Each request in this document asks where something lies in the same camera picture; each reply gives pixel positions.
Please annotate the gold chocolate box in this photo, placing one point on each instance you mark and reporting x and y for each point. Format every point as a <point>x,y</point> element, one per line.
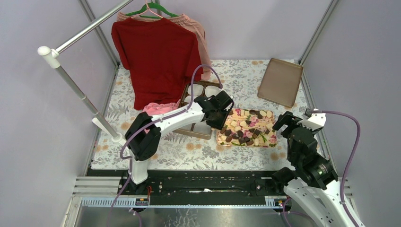
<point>205,89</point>

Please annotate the floral chocolate tray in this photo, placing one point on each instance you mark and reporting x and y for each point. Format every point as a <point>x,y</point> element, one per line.
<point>248,127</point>

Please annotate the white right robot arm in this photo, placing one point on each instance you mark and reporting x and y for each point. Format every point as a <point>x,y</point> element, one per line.
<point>314,184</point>

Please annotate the beige pink garment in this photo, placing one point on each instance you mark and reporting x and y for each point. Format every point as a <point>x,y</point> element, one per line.
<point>200,34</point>

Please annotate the red t-shirt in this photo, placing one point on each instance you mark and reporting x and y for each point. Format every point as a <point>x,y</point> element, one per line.
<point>152,91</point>

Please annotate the gold box lid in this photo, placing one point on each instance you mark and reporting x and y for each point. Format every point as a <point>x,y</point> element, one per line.
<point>280,82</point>

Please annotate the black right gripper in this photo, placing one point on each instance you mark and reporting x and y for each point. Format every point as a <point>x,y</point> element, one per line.
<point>285,119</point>

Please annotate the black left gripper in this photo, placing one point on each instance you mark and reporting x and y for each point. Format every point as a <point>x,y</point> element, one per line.
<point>218,124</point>

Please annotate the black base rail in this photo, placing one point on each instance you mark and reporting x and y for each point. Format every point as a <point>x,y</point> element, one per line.
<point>202,187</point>

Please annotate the green hanger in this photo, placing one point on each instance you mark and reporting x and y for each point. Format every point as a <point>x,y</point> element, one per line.
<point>154,8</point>

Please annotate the pink cloth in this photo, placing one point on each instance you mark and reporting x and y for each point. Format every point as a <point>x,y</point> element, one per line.
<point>156,109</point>

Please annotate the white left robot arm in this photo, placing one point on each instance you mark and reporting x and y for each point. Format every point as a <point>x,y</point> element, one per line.
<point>145,133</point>

